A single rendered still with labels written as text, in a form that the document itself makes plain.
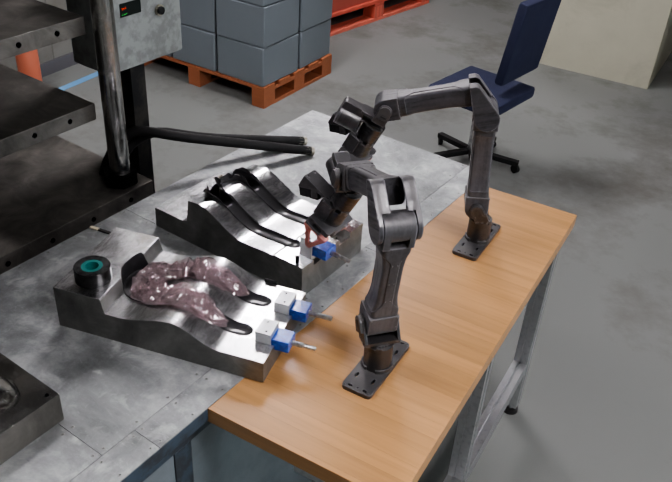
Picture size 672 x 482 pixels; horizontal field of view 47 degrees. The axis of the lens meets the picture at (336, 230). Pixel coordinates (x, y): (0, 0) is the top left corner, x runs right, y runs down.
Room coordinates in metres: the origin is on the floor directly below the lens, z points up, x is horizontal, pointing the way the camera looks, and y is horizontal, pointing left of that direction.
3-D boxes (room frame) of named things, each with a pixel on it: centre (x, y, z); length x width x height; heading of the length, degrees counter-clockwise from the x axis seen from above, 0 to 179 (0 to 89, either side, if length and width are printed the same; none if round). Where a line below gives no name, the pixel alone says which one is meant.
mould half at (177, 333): (1.39, 0.34, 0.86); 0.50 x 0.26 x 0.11; 74
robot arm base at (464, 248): (1.80, -0.39, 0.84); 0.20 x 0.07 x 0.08; 152
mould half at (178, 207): (1.74, 0.21, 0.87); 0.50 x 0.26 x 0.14; 57
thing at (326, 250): (1.54, 0.02, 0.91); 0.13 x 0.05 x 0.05; 57
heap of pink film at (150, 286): (1.40, 0.33, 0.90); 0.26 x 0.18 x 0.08; 74
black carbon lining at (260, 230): (1.72, 0.20, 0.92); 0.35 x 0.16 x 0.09; 57
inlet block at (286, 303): (1.37, 0.06, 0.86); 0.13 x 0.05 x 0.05; 74
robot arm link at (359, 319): (1.28, -0.10, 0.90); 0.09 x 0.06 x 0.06; 109
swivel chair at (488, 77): (3.76, -0.72, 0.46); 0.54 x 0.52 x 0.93; 71
